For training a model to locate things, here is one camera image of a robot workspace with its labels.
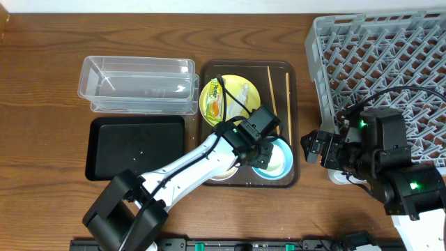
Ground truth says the blue plastic bowl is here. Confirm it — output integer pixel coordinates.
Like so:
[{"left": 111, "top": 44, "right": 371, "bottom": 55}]
[{"left": 252, "top": 138, "right": 293, "bottom": 181}]

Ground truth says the black rail at table edge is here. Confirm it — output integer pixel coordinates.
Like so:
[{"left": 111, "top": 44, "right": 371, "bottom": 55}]
[{"left": 68, "top": 237, "right": 405, "bottom": 251}]

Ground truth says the green yellow snack wrapper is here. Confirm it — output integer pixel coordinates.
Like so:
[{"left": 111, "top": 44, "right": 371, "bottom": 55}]
[{"left": 204, "top": 78, "right": 223, "bottom": 122}]

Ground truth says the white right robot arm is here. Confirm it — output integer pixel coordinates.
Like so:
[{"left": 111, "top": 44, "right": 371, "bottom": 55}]
[{"left": 300, "top": 107, "right": 445, "bottom": 250}]

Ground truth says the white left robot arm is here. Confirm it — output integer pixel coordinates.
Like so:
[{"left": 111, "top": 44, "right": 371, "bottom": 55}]
[{"left": 82, "top": 119, "right": 279, "bottom": 250}]

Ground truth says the black waste tray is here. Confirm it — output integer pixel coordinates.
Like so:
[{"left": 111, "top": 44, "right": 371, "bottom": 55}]
[{"left": 85, "top": 116, "right": 185, "bottom": 181}]

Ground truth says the dark brown serving tray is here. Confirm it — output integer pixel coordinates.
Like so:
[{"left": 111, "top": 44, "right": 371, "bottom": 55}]
[{"left": 199, "top": 60, "right": 300, "bottom": 188}]

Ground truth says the grey dishwasher rack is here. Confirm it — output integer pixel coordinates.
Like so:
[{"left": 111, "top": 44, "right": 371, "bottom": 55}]
[{"left": 305, "top": 10, "right": 445, "bottom": 173}]

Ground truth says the left wooden chopstick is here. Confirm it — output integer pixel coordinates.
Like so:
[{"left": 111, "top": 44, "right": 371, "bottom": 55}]
[{"left": 267, "top": 66, "right": 281, "bottom": 135}]

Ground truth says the white pink bowl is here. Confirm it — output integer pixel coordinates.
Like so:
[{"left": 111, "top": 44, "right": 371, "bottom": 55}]
[{"left": 211, "top": 167, "right": 238, "bottom": 181}]

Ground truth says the wooden chopstick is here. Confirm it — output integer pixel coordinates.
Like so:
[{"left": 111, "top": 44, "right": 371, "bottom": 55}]
[
  {"left": 267, "top": 66, "right": 281, "bottom": 135},
  {"left": 285, "top": 73, "right": 292, "bottom": 146}
]

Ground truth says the right wooden chopstick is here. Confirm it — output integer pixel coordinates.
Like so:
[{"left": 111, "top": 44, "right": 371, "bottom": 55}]
[{"left": 285, "top": 73, "right": 292, "bottom": 146}]

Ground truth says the white tissue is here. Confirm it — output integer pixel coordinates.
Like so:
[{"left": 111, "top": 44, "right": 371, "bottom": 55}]
[{"left": 226, "top": 83, "right": 250, "bottom": 118}]

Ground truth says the yellow plastic plate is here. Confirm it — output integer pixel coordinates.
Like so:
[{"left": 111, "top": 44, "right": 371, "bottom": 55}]
[{"left": 199, "top": 75, "right": 261, "bottom": 126}]

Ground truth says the clear plastic bin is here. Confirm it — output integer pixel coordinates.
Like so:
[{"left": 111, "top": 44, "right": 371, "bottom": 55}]
[{"left": 77, "top": 56, "right": 199, "bottom": 115}]

